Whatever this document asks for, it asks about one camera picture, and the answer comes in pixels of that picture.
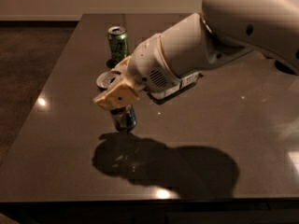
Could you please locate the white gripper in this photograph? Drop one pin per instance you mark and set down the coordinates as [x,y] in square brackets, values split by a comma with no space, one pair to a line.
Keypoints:
[149,66]

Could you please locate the blue silver redbull can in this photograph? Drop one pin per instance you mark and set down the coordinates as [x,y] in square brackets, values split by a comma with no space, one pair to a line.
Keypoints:
[123,118]

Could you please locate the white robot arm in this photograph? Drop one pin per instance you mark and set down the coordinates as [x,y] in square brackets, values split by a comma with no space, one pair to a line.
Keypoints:
[224,31]

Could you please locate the green soda can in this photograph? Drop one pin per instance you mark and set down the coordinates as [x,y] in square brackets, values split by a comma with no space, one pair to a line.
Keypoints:
[117,39]

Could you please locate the clear plastic water bottle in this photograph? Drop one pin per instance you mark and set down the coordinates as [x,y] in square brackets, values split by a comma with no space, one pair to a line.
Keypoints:
[185,82]

